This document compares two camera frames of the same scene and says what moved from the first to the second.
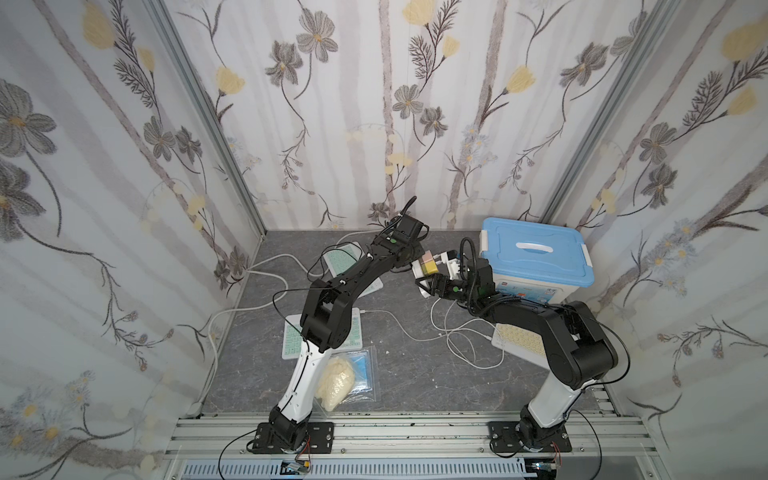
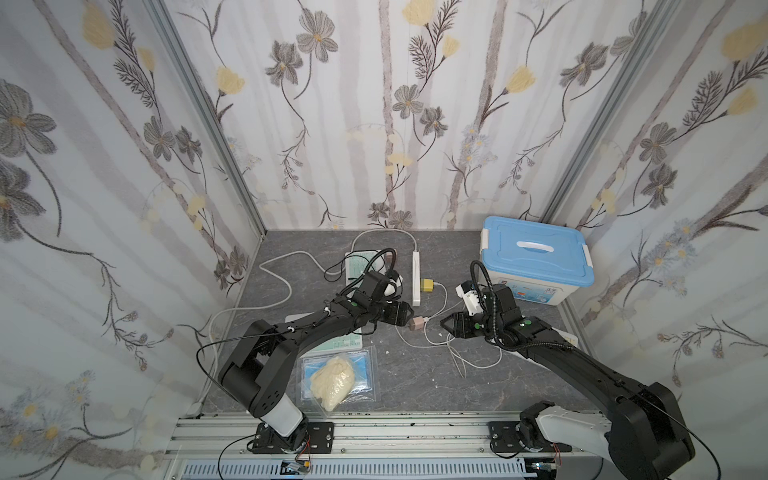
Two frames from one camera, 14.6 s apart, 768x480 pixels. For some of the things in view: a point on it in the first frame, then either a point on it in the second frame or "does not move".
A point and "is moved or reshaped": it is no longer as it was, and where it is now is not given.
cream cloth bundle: (335, 382) does not move
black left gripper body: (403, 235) to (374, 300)
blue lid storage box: (534, 260) does not move
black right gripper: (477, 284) to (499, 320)
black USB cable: (311, 278) is moved or reshaped
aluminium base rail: (415, 446) does not move
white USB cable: (401, 326) is moved or reshaped
